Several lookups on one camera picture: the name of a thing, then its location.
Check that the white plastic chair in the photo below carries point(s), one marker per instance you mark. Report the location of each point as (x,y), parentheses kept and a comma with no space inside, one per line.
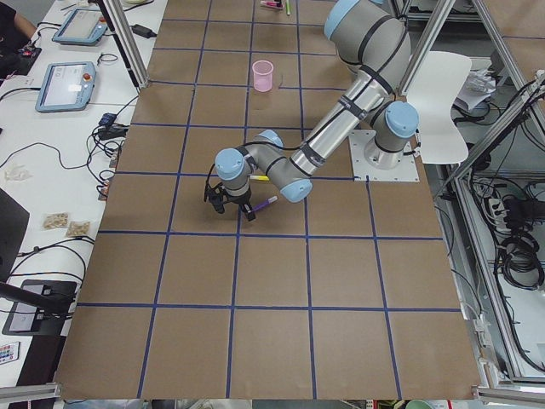
(432,93)

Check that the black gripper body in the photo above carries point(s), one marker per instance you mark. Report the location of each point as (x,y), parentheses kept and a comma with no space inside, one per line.
(238,198)

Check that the near teach pendant tablet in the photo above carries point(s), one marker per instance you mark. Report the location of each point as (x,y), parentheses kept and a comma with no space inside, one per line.
(66,87)

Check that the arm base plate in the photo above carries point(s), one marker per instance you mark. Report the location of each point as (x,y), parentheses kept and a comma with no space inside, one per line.
(371,164)

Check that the black power adapter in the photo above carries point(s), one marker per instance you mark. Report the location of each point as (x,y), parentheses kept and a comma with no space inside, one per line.
(143,31)

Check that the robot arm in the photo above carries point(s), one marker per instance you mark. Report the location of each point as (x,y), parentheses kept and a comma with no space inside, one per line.
(378,45)

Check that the aluminium frame post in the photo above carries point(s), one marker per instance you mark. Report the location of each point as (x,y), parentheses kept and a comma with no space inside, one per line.
(116,20)

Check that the bag of nuts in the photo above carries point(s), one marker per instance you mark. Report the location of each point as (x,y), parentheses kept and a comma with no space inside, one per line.
(55,220)
(78,229)

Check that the crumpled white tissue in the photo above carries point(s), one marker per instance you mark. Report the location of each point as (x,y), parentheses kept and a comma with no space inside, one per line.
(17,172)

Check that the teach pendant tablet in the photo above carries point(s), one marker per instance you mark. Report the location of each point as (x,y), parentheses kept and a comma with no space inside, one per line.
(83,27)
(66,87)

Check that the pink mesh cup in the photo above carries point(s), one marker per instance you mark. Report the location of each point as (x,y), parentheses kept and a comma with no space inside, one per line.
(262,71)

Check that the blue black usb adapter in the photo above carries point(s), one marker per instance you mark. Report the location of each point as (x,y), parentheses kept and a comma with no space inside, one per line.
(107,119)

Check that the far teach pendant tablet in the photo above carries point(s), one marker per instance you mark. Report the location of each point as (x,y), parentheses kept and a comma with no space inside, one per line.
(83,27)

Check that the white power strip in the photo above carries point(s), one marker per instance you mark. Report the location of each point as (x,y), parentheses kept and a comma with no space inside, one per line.
(495,209)

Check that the colourful remote control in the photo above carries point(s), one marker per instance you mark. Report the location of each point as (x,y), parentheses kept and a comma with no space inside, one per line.
(9,352)

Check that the yellow highlighter pen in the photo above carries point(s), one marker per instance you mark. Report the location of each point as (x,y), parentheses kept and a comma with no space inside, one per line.
(259,178)

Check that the purple highlighter pen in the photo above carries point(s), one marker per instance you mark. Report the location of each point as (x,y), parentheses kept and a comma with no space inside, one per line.
(265,203)

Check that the pink highlighter pen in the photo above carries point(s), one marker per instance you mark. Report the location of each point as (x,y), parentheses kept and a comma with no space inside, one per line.
(272,4)

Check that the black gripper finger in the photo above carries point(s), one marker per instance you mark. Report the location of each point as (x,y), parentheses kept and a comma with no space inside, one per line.
(219,206)
(248,211)

